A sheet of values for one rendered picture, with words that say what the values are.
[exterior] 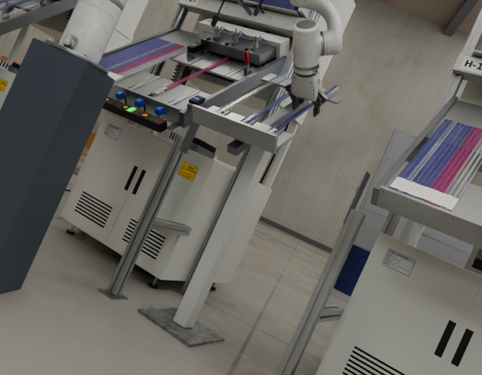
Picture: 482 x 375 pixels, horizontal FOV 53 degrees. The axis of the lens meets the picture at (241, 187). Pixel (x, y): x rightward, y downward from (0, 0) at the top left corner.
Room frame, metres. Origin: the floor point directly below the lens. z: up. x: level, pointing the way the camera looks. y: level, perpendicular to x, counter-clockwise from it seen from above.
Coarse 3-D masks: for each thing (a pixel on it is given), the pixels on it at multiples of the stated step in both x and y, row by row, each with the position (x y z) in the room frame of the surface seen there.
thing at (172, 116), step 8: (112, 88) 1.96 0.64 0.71; (120, 88) 1.93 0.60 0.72; (128, 88) 1.92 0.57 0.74; (112, 96) 1.99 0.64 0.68; (128, 96) 1.93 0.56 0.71; (136, 96) 1.89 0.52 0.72; (144, 96) 1.86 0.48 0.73; (128, 104) 1.95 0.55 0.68; (152, 104) 1.85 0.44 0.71; (160, 104) 1.83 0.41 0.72; (168, 104) 1.80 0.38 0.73; (152, 112) 1.88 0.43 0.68; (168, 112) 1.82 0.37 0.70; (176, 112) 1.79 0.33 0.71; (168, 120) 1.84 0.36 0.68; (176, 120) 1.81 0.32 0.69
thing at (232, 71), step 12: (168, 36) 2.47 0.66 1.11; (180, 36) 2.47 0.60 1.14; (192, 36) 2.47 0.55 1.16; (180, 60) 2.21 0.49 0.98; (192, 60) 2.20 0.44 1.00; (204, 60) 2.21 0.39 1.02; (216, 60) 2.21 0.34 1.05; (228, 60) 2.21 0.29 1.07; (240, 60) 2.22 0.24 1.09; (204, 72) 2.21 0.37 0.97; (216, 72) 2.10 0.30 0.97; (228, 72) 2.10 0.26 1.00; (240, 72) 2.11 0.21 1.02; (252, 72) 2.11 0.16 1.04
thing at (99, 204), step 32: (128, 128) 2.30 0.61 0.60; (96, 160) 2.35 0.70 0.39; (128, 160) 2.26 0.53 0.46; (160, 160) 2.17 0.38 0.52; (192, 160) 2.10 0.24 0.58; (96, 192) 2.31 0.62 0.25; (128, 192) 2.22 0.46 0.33; (192, 192) 2.06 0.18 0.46; (224, 192) 2.21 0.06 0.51; (256, 192) 2.47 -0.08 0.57; (96, 224) 2.27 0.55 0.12; (128, 224) 2.18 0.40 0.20; (192, 224) 2.09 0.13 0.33; (256, 224) 2.61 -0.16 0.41; (160, 256) 2.07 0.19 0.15; (192, 256) 2.19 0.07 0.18
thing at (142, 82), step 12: (144, 72) 2.10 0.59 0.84; (120, 84) 2.00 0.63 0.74; (132, 84) 2.00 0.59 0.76; (144, 84) 2.00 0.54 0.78; (156, 84) 2.00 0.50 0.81; (168, 84) 2.00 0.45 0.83; (180, 84) 2.00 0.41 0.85; (156, 96) 1.91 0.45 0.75; (168, 96) 1.91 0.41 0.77; (180, 96) 1.91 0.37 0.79; (192, 96) 1.91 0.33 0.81; (204, 96) 1.91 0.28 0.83
